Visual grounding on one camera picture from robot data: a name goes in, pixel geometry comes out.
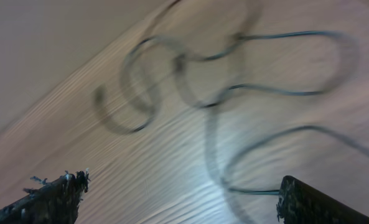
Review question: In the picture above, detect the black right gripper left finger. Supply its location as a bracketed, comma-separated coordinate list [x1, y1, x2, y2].
[0, 170, 90, 224]

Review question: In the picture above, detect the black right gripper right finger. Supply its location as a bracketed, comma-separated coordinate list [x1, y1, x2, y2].
[276, 175, 369, 224]

